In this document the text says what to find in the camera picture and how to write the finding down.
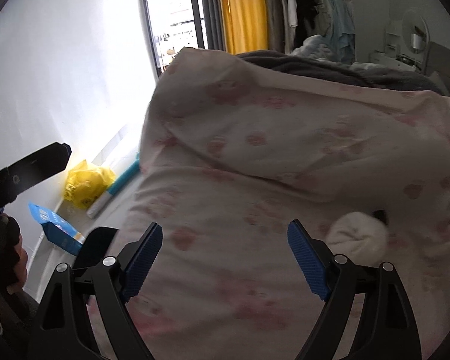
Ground white socks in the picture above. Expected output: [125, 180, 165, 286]
[325, 211, 389, 267]

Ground person left hand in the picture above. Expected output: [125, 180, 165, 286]
[7, 235, 28, 294]

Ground blue paper bag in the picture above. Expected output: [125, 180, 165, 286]
[28, 203, 85, 256]

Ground yellow plastic bag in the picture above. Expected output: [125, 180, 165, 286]
[63, 160, 116, 210]

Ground teal plush toy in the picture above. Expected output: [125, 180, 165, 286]
[86, 154, 140, 219]

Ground pink patterned duvet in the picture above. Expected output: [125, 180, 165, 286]
[111, 48, 450, 359]

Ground balcony window door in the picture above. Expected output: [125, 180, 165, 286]
[143, 0, 208, 75]

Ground dark grey blanket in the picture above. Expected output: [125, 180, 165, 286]
[237, 50, 445, 95]

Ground brown bed headboard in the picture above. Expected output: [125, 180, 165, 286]
[423, 41, 450, 94]

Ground white dresser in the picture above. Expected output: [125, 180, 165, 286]
[369, 20, 424, 72]

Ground grey curtain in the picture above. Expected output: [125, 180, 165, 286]
[202, 0, 226, 51]

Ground round vanity mirror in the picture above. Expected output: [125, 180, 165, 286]
[401, 9, 429, 55]

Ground yellow curtain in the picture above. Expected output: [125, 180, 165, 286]
[220, 0, 268, 55]

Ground hanging clothes on rack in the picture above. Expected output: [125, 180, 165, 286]
[281, 0, 356, 65]

